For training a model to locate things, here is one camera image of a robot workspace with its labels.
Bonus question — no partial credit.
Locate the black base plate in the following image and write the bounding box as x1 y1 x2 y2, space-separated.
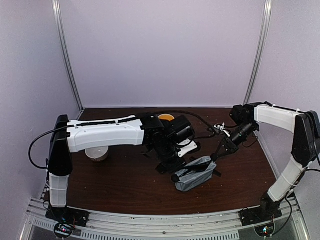
239 206 283 227
45 205 90 227

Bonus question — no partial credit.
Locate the floral ceramic mug yellow inside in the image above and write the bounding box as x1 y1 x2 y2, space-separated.
158 113 175 122

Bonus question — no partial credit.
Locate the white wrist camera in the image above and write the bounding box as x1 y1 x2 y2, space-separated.
177 139 201 158
213 122 231 137

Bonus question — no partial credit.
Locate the right aluminium frame post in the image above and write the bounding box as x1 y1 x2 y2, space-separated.
243 0 273 105

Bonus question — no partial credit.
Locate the left aluminium frame post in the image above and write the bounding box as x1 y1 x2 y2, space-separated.
51 0 84 111

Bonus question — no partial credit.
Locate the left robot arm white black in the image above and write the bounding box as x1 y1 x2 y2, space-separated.
47 113 198 222

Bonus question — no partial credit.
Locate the black comb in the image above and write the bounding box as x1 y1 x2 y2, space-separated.
213 169 222 178
175 157 212 180

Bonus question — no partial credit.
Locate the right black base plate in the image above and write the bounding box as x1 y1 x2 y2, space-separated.
239 206 283 227

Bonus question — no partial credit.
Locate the left circuit board with leds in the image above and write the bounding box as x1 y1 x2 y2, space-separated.
53 223 75 239

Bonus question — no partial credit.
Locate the front aluminium rail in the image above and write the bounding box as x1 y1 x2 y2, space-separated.
19 197 311 240

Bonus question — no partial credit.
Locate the aluminium frame post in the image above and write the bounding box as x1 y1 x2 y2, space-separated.
51 0 84 111
243 0 273 105

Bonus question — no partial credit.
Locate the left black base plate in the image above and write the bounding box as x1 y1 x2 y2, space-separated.
45 205 90 227

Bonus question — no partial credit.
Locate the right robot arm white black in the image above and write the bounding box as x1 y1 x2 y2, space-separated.
211 102 320 221

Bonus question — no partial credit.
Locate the circuit board with leds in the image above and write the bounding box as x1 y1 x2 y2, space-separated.
53 223 75 239
254 222 275 238

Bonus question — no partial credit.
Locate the grey zipper pouch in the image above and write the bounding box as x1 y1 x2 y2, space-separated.
171 156 217 192

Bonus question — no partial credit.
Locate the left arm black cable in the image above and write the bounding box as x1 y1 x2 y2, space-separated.
27 111 221 171

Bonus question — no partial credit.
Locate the white ceramic bowl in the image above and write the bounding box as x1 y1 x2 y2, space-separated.
85 146 109 162

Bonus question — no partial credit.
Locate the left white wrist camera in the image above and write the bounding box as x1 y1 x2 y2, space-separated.
177 139 201 158

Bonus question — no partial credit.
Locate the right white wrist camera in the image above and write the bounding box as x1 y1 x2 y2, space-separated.
213 122 231 137

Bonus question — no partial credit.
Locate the right circuit board with leds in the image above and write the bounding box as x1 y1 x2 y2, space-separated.
254 222 275 238

